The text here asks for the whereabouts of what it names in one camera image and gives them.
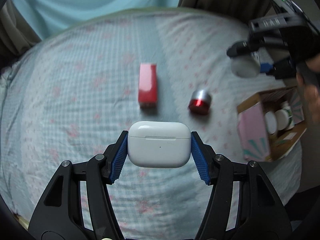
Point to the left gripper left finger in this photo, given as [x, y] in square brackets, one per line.
[76, 204]

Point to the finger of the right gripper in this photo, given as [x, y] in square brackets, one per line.
[280, 70]
[239, 49]

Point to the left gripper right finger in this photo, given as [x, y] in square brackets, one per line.
[260, 214]

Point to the white jar green label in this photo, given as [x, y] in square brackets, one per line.
[284, 118]

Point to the white earbuds case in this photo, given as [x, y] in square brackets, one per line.
[154, 144]

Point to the person's right hand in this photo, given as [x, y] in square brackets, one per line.
[311, 93]

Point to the red silver round tin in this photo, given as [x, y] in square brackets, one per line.
[200, 102]

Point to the cardboard box pink lining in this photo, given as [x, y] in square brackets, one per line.
[256, 143]

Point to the red rectangular box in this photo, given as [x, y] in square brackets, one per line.
[147, 86]

